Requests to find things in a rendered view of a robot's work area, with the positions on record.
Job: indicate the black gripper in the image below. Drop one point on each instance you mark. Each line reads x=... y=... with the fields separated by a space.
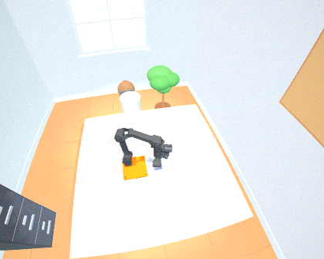
x=157 y=162

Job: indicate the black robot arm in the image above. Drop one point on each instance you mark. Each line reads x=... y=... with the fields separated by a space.
x=156 y=142

